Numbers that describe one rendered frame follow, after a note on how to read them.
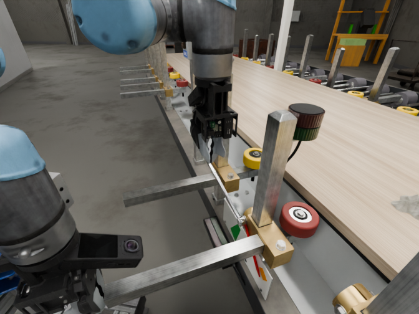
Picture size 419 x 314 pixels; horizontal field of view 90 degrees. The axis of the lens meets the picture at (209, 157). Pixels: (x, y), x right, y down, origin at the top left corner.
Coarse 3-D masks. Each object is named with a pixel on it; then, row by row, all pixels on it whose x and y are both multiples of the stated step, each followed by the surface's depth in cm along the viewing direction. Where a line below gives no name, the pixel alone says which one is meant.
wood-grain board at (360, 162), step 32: (256, 64) 199; (256, 96) 119; (288, 96) 119; (320, 96) 119; (352, 96) 119; (256, 128) 84; (320, 128) 84; (352, 128) 84; (384, 128) 84; (416, 128) 84; (320, 160) 65; (352, 160) 65; (384, 160) 65; (416, 160) 65; (320, 192) 53; (352, 192) 53; (384, 192) 53; (416, 192) 53; (352, 224) 45; (384, 224) 45; (416, 224) 45; (384, 256) 39
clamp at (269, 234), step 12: (252, 228) 50; (264, 228) 48; (276, 228) 48; (264, 240) 45; (276, 240) 45; (288, 240) 45; (264, 252) 46; (276, 252) 43; (288, 252) 43; (276, 264) 44
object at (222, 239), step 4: (212, 220) 71; (216, 220) 71; (216, 224) 69; (216, 228) 68; (220, 228) 68; (216, 232) 67; (220, 232) 67; (220, 236) 66; (220, 240) 64; (224, 240) 64; (224, 244) 63
